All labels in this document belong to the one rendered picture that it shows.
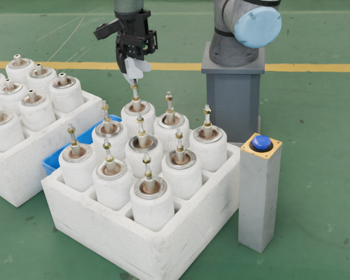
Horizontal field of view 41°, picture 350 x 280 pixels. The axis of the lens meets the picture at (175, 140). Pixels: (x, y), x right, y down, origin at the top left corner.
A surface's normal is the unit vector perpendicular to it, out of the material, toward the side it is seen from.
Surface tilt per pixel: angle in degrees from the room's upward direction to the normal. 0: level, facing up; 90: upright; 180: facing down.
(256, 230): 90
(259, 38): 98
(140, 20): 90
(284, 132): 0
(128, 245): 90
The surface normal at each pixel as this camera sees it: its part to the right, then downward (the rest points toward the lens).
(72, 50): -0.07, -0.80
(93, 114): 0.77, 0.34
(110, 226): -0.59, 0.52
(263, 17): 0.22, 0.67
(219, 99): -0.14, 0.60
